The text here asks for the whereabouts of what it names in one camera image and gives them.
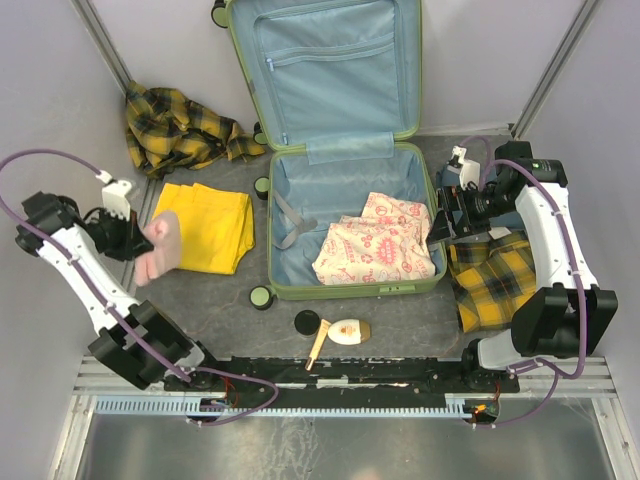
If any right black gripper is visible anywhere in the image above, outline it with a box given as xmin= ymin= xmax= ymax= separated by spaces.
xmin=424 ymin=184 xmax=516 ymax=244

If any pink fluffy cloth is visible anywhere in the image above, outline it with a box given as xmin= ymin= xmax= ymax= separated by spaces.
xmin=134 ymin=210 xmax=182 ymax=287

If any cream pink-print cloth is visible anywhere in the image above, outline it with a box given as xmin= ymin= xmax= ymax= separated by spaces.
xmin=312 ymin=192 xmax=436 ymax=285

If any yellow plaid shirt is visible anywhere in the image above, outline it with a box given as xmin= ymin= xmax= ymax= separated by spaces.
xmin=448 ymin=231 xmax=536 ymax=333
xmin=125 ymin=81 xmax=265 ymax=180

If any yellow garment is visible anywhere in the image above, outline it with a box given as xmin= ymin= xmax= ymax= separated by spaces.
xmin=154 ymin=183 xmax=255 ymax=275

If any blue-grey garment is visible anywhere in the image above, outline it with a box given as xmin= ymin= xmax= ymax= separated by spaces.
xmin=437 ymin=161 xmax=483 ymax=208

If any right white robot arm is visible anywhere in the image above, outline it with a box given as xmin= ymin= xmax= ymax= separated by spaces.
xmin=427 ymin=140 xmax=618 ymax=391

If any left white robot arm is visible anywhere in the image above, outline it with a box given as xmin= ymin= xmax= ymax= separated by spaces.
xmin=15 ymin=192 xmax=221 ymax=391

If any white paper tag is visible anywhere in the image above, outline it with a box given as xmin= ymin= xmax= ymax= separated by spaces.
xmin=488 ymin=227 xmax=511 ymax=240

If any crumpled yellow plaid shirt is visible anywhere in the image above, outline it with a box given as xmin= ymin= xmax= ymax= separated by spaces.
xmin=125 ymin=81 xmax=265 ymax=180

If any white sunscreen bottle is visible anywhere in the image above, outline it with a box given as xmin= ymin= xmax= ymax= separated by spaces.
xmin=328 ymin=319 xmax=371 ymax=346

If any gold cosmetic tube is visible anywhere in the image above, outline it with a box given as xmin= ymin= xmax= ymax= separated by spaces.
xmin=305 ymin=319 xmax=331 ymax=372

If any black round compact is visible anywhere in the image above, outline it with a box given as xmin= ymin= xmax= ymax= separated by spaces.
xmin=294 ymin=310 xmax=321 ymax=337

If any green suitcase blue lining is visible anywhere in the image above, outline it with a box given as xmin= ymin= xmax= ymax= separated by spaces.
xmin=211 ymin=1 xmax=446 ymax=310

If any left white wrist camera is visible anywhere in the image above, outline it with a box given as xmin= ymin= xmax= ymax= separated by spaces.
xmin=96 ymin=170 xmax=134 ymax=221

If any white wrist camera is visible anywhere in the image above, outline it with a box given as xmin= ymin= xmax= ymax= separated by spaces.
xmin=96 ymin=170 xmax=134 ymax=221
xmin=446 ymin=146 xmax=481 ymax=190

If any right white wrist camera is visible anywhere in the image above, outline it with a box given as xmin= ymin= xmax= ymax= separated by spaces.
xmin=446 ymin=146 xmax=481 ymax=190

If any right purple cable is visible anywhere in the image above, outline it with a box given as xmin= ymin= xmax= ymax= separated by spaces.
xmin=459 ymin=134 xmax=587 ymax=429

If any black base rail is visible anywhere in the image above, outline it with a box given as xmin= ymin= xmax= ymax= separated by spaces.
xmin=164 ymin=357 xmax=520 ymax=411

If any left aluminium corner post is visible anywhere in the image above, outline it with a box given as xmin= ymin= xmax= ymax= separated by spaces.
xmin=71 ymin=0 xmax=132 ymax=93

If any aluminium corner post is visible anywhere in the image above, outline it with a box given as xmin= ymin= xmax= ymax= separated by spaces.
xmin=71 ymin=0 xmax=132 ymax=93
xmin=510 ymin=0 xmax=601 ymax=139

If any right aluminium corner post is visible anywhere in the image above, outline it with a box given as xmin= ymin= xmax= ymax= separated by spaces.
xmin=510 ymin=0 xmax=601 ymax=139

